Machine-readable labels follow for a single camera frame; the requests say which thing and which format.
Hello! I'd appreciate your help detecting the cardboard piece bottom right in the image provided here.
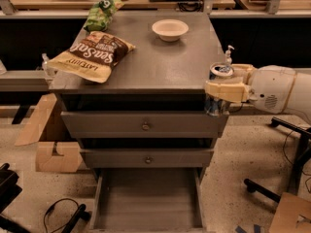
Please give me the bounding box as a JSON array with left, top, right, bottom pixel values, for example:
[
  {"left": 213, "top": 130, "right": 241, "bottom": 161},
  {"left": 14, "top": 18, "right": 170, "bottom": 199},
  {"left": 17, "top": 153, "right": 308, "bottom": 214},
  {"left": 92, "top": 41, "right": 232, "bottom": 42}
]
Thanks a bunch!
[{"left": 268, "top": 192, "right": 311, "bottom": 233}]

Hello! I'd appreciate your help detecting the silver blue redbull can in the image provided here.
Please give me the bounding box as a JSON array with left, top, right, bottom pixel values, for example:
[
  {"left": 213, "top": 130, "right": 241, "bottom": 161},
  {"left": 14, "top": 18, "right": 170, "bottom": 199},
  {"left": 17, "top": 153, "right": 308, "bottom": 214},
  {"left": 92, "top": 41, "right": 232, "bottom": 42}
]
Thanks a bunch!
[{"left": 205, "top": 63, "right": 233, "bottom": 117}]

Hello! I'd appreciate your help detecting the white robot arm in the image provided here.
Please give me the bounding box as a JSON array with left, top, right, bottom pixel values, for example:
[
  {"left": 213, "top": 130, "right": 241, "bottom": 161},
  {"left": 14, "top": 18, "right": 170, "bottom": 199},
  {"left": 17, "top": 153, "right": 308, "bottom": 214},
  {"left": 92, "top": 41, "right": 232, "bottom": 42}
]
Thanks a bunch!
[{"left": 205, "top": 64, "right": 311, "bottom": 123}]

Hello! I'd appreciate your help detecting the cardboard box pieces left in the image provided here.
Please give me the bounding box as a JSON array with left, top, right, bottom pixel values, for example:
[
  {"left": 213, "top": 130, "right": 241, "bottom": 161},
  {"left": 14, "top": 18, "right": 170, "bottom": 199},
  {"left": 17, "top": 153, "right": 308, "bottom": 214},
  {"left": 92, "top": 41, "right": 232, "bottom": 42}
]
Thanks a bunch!
[{"left": 16, "top": 93, "right": 83, "bottom": 173}]

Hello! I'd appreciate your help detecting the black chair base right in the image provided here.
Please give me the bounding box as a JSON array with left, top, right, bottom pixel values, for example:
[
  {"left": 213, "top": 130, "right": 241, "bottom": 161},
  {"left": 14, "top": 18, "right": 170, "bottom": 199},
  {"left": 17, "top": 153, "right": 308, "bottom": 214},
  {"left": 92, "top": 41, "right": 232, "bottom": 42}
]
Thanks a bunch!
[{"left": 243, "top": 116, "right": 311, "bottom": 203}]

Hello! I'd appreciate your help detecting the green snack bag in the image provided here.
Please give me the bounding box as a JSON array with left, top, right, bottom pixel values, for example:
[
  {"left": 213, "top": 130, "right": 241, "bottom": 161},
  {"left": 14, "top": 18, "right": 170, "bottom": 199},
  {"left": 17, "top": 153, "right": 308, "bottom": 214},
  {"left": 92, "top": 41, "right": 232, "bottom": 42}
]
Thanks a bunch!
[{"left": 84, "top": 0, "right": 123, "bottom": 32}]

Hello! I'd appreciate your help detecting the grey top drawer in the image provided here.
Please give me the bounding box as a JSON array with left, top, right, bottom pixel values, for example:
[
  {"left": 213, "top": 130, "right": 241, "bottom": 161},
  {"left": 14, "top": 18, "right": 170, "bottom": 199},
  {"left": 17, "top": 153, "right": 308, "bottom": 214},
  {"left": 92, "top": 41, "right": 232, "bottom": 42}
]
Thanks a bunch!
[{"left": 61, "top": 112, "right": 227, "bottom": 138}]

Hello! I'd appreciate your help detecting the grey middle drawer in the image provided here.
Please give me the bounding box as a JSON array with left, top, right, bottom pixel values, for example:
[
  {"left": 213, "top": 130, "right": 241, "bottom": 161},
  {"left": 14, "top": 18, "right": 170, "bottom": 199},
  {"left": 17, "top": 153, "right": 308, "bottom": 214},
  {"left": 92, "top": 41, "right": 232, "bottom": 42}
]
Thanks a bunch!
[{"left": 81, "top": 149, "right": 214, "bottom": 168}]

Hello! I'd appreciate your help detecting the black floor cable left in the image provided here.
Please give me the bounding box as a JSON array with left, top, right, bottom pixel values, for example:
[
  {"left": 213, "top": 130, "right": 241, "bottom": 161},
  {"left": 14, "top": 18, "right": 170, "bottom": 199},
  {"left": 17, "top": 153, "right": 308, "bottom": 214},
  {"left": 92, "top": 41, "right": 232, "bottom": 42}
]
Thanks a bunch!
[{"left": 42, "top": 198, "right": 81, "bottom": 233}]

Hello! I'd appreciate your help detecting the grey wooden drawer cabinet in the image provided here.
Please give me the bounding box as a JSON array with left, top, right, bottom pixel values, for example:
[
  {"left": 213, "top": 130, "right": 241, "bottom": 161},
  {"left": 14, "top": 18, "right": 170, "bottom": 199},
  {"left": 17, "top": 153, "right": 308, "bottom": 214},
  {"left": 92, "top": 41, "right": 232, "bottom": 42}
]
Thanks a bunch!
[{"left": 48, "top": 11, "right": 240, "bottom": 233}]

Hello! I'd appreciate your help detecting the small pump sanitizer bottle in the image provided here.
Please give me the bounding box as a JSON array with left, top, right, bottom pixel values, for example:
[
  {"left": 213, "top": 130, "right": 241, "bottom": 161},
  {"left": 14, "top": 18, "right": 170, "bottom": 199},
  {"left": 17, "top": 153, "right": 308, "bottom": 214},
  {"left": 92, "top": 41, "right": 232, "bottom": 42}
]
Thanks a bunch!
[{"left": 225, "top": 45, "right": 234, "bottom": 65}]

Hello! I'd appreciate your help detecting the white paper bowl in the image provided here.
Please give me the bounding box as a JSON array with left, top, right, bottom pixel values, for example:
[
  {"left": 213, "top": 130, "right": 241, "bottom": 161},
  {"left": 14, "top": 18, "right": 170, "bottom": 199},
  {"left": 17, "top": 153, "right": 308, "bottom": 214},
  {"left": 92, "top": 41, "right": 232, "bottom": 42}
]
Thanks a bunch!
[{"left": 152, "top": 19, "right": 189, "bottom": 42}]

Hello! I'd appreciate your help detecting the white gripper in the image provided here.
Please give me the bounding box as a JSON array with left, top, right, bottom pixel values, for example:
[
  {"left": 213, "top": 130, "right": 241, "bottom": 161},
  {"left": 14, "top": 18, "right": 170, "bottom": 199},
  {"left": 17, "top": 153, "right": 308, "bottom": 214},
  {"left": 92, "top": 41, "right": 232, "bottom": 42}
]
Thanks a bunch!
[{"left": 205, "top": 64, "right": 296, "bottom": 114}]

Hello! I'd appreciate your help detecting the grey open bottom drawer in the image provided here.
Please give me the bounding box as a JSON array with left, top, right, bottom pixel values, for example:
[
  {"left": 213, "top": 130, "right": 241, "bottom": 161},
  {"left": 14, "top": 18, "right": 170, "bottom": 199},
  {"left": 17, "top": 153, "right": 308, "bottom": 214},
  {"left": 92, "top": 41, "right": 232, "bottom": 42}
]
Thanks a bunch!
[{"left": 89, "top": 168, "right": 207, "bottom": 233}]

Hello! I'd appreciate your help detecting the black chair base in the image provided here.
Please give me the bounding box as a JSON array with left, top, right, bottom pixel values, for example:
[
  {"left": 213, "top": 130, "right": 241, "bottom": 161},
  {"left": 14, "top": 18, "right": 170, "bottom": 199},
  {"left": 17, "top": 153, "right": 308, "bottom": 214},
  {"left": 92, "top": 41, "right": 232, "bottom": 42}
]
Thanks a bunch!
[
  {"left": 0, "top": 163, "right": 90, "bottom": 233},
  {"left": 243, "top": 116, "right": 311, "bottom": 203}
]

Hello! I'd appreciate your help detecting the black chair base left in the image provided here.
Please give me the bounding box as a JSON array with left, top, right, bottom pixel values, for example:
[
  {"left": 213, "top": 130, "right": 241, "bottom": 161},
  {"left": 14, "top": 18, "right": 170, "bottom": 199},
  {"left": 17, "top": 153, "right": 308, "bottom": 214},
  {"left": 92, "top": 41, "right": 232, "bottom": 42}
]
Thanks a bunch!
[{"left": 0, "top": 163, "right": 90, "bottom": 233}]

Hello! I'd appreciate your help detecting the clear bottle left of cabinet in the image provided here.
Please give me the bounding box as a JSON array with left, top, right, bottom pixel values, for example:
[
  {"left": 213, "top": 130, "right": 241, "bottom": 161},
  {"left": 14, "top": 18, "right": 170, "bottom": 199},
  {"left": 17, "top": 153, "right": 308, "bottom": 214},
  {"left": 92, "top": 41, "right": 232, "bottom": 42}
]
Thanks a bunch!
[{"left": 42, "top": 53, "right": 54, "bottom": 78}]

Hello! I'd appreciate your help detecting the yellow brown sea salt chip bag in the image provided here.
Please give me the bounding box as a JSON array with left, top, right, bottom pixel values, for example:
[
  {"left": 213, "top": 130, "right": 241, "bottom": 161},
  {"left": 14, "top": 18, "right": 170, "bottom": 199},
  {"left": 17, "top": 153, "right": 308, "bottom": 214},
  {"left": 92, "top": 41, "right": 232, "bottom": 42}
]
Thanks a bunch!
[{"left": 47, "top": 31, "right": 135, "bottom": 83}]

